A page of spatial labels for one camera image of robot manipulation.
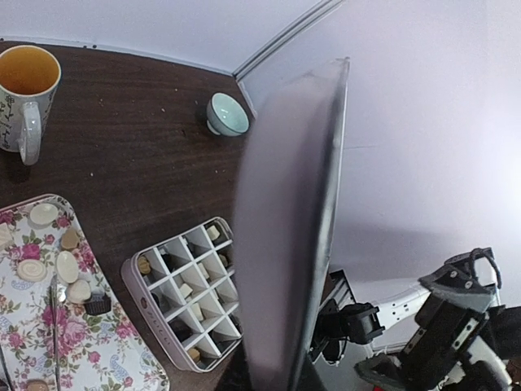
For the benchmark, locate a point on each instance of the floral white mug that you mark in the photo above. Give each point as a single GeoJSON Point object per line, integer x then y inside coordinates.
{"type": "Point", "coordinates": [30, 76]}

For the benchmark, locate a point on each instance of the pale blue tea bowl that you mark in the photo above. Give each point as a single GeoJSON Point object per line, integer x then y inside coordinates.
{"type": "Point", "coordinates": [226, 117]}

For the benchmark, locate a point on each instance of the metal serving tongs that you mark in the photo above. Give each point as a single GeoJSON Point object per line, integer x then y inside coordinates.
{"type": "Point", "coordinates": [31, 336]}

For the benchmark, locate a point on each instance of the pink divided tin box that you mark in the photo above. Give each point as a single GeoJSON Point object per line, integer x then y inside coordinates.
{"type": "Point", "coordinates": [184, 289]}

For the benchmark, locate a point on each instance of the right aluminium frame post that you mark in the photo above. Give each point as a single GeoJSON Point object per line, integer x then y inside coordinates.
{"type": "Point", "coordinates": [276, 43]}

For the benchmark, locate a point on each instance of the pink rabbit tin lid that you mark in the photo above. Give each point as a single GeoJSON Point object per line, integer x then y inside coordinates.
{"type": "Point", "coordinates": [284, 218]}

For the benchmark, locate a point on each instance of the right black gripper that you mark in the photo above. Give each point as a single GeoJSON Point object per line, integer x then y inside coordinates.
{"type": "Point", "coordinates": [449, 323]}

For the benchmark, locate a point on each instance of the floral pink tray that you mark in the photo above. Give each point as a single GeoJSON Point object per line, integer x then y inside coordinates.
{"type": "Point", "coordinates": [41, 238]}

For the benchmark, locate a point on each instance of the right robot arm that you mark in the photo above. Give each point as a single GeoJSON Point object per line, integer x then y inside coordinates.
{"type": "Point", "coordinates": [385, 326]}

